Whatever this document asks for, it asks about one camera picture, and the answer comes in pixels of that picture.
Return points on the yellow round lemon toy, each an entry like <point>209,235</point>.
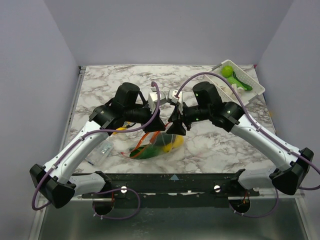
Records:
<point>178,141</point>

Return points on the white perforated plastic basket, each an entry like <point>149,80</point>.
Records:
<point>248,96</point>

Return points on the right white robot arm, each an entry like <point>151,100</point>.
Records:
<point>291,164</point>

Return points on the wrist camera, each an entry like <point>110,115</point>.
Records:
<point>153,99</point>
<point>175,98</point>

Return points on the green leafy vegetable toy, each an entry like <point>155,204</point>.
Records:
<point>235,80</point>

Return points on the yellow corn toy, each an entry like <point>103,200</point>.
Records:
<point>168,148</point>

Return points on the clear plastic screw box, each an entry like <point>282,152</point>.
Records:
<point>99,154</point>

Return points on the green cabbage toy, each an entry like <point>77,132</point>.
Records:
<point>227,71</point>

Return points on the white dumpling toy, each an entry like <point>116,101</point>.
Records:
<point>239,90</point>

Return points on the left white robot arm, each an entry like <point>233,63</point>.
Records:
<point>54,179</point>

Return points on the dark green avocado toy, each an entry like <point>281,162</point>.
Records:
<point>163,139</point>

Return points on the white green bok choy toy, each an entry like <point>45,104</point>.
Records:
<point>146,152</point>

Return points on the clear zip bag orange zipper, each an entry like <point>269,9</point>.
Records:
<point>146,139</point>

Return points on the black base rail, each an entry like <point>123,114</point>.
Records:
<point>172,190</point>

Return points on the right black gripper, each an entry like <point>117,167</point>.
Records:
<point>180,120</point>

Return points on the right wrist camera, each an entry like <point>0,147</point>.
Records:
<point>175,98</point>

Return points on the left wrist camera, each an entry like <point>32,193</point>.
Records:
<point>153,99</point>

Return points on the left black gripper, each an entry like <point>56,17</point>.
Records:
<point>156,124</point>

